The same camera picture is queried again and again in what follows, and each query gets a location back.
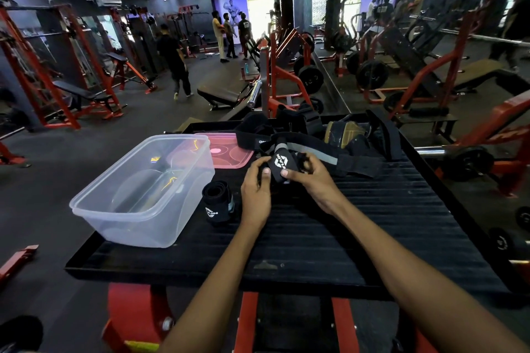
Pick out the person's left hand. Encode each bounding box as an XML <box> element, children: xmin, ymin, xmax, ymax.
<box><xmin>240</xmin><ymin>156</ymin><xmax>273</xmax><ymax>229</ymax></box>

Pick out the person's right hand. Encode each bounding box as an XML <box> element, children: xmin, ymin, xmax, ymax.
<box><xmin>280</xmin><ymin>153</ymin><xmax>348</xmax><ymax>217</ymax></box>

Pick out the black wrist wrap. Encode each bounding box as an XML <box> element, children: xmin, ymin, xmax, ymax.
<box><xmin>235</xmin><ymin>111</ymin><xmax>276</xmax><ymax>152</ymax></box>
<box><xmin>276</xmin><ymin>103</ymin><xmax>325</xmax><ymax>137</ymax></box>

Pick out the black strap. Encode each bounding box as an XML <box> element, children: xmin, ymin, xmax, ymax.
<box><xmin>366</xmin><ymin>108</ymin><xmax>403</xmax><ymax>162</ymax></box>

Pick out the clear plastic container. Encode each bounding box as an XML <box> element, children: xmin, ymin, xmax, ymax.
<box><xmin>69</xmin><ymin>134</ymin><xmax>216</xmax><ymax>249</ymax></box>

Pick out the person's left forearm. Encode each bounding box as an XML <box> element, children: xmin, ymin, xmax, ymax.
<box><xmin>159</xmin><ymin>220</ymin><xmax>270</xmax><ymax>353</ymax></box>

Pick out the person's right forearm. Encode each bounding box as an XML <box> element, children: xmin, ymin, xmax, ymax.
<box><xmin>333</xmin><ymin>201</ymin><xmax>530</xmax><ymax>353</ymax></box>

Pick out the pink plastic lid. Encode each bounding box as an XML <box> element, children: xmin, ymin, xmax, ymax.
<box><xmin>169</xmin><ymin>132</ymin><xmax>255</xmax><ymax>169</ymax></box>

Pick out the chrome barbell sleeve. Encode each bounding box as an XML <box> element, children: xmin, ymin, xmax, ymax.
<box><xmin>247</xmin><ymin>78</ymin><xmax>264</xmax><ymax>109</ymax></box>

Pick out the black ribbed platform tray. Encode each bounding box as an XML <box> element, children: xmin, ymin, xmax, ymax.
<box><xmin>65</xmin><ymin>113</ymin><xmax>530</xmax><ymax>353</ymax></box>

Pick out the black low bench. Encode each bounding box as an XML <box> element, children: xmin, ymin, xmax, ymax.
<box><xmin>197</xmin><ymin>84</ymin><xmax>253</xmax><ymax>111</ymax></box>

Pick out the black weight plate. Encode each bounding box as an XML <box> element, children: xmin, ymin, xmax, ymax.
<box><xmin>297</xmin><ymin>65</ymin><xmax>325</xmax><ymax>95</ymax></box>

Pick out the red plate-loaded machine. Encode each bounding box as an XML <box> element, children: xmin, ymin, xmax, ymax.
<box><xmin>261</xmin><ymin>28</ymin><xmax>325</xmax><ymax>119</ymax></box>

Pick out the black weight stack machine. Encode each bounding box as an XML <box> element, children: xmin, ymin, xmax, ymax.
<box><xmin>126</xmin><ymin>11</ymin><xmax>165</xmax><ymax>76</ymax></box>

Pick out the red incline bench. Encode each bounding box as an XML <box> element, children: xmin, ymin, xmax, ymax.
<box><xmin>105</xmin><ymin>52</ymin><xmax>158</xmax><ymax>95</ymax></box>

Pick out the red power rack with bench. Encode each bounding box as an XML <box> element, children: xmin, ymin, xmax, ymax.
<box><xmin>0</xmin><ymin>3</ymin><xmax>127</xmax><ymax>131</ymax></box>

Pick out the black cable tower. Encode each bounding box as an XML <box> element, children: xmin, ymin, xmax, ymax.
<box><xmin>273</xmin><ymin>0</ymin><xmax>295</xmax><ymax>33</ymax></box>

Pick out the purple bodybuilder wall mural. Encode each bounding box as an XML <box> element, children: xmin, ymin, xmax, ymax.
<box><xmin>214</xmin><ymin>0</ymin><xmax>251</xmax><ymax>41</ymax></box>

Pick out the large wall mirror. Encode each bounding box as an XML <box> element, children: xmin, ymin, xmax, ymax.
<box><xmin>306</xmin><ymin>0</ymin><xmax>530</xmax><ymax>275</ymax></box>

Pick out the red floor bench frame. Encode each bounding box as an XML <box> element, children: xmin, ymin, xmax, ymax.
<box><xmin>0</xmin><ymin>244</ymin><xmax>40</xmax><ymax>283</ymax></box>

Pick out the red squat rack frame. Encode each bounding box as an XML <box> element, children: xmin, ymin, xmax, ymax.
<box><xmin>0</xmin><ymin>141</ymin><xmax>32</xmax><ymax>167</ymax></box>

